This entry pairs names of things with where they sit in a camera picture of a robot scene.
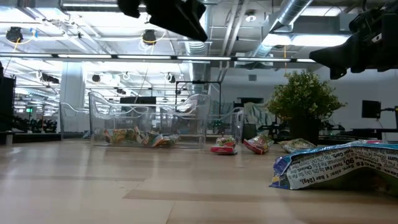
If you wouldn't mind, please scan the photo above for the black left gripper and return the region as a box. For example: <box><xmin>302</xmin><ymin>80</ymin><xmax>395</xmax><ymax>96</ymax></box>
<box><xmin>117</xmin><ymin>0</ymin><xmax>208</xmax><ymax>43</ymax></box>

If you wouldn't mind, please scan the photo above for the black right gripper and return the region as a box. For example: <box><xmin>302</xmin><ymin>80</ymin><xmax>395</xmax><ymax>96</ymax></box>
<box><xmin>309</xmin><ymin>30</ymin><xmax>398</xmax><ymax>80</ymax></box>

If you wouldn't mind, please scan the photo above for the green orange granola bar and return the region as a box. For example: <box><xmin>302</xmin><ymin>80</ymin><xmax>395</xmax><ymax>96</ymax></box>
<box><xmin>277</xmin><ymin>138</ymin><xmax>317</xmax><ymax>154</ymax></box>
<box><xmin>135</xmin><ymin>126</ymin><xmax>180</xmax><ymax>147</ymax></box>
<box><xmin>103</xmin><ymin>127</ymin><xmax>139</xmax><ymax>145</ymax></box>

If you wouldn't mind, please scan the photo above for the blue granola bar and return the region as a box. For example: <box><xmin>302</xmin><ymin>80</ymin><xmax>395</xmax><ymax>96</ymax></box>
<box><xmin>269</xmin><ymin>139</ymin><xmax>398</xmax><ymax>197</ymax></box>

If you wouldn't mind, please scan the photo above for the red green granola bar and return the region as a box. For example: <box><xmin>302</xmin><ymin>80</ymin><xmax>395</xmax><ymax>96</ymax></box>
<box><xmin>243</xmin><ymin>130</ymin><xmax>275</xmax><ymax>156</ymax></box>
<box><xmin>210</xmin><ymin>135</ymin><xmax>239</xmax><ymax>156</ymax></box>

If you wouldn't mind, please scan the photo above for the bright ceiling light panel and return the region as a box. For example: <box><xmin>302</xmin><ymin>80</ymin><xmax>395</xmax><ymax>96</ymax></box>
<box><xmin>264</xmin><ymin>33</ymin><xmax>351</xmax><ymax>47</ymax></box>

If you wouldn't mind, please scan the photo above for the green potted plant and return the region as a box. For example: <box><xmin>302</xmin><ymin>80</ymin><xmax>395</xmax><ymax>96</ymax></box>
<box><xmin>266</xmin><ymin>70</ymin><xmax>348</xmax><ymax>146</ymax></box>

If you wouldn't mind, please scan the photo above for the black monitor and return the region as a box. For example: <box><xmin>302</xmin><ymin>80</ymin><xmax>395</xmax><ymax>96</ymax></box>
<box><xmin>361</xmin><ymin>100</ymin><xmax>382</xmax><ymax>119</ymax></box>

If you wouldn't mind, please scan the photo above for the black desk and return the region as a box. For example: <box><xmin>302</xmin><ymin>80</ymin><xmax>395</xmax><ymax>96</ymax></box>
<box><xmin>323</xmin><ymin>126</ymin><xmax>398</xmax><ymax>141</ymax></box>

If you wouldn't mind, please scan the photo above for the wide black screen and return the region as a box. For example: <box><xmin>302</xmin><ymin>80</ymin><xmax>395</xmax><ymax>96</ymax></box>
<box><xmin>119</xmin><ymin>96</ymin><xmax>157</xmax><ymax>105</ymax></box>

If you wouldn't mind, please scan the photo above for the teal cloth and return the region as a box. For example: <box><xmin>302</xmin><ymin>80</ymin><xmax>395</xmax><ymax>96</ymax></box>
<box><xmin>243</xmin><ymin>101</ymin><xmax>276</xmax><ymax>129</ymax></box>

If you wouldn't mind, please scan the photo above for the clear plastic bin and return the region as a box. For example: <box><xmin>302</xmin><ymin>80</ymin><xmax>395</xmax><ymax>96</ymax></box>
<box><xmin>88</xmin><ymin>91</ymin><xmax>211</xmax><ymax>149</ymax></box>
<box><xmin>205</xmin><ymin>106</ymin><xmax>246</xmax><ymax>144</ymax></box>
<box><xmin>59</xmin><ymin>101</ymin><xmax>91</xmax><ymax>141</ymax></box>

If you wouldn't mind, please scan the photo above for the black cabinet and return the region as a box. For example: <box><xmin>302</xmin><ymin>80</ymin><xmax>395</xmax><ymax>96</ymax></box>
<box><xmin>0</xmin><ymin>60</ymin><xmax>16</xmax><ymax>133</ymax></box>

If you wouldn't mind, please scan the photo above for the black ceiling cable reel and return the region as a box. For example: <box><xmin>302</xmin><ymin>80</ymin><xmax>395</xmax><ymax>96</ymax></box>
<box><xmin>142</xmin><ymin>29</ymin><xmax>157</xmax><ymax>46</ymax></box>
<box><xmin>6</xmin><ymin>26</ymin><xmax>24</xmax><ymax>44</ymax></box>

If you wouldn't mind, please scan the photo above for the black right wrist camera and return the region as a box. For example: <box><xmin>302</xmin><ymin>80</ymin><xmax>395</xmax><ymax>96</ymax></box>
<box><xmin>348</xmin><ymin>7</ymin><xmax>386</xmax><ymax>34</ymax></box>

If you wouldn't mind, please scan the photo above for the long ceiling light rail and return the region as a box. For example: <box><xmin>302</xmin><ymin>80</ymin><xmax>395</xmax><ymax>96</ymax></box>
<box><xmin>0</xmin><ymin>53</ymin><xmax>317</xmax><ymax>63</ymax></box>

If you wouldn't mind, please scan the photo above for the silver ceiling duct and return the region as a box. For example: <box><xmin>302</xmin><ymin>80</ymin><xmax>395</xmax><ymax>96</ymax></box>
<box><xmin>248</xmin><ymin>0</ymin><xmax>313</xmax><ymax>58</ymax></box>

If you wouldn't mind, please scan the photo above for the black aluminium table frame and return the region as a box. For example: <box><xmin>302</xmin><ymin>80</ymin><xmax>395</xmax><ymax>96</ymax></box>
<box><xmin>0</xmin><ymin>130</ymin><xmax>398</xmax><ymax>149</ymax></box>

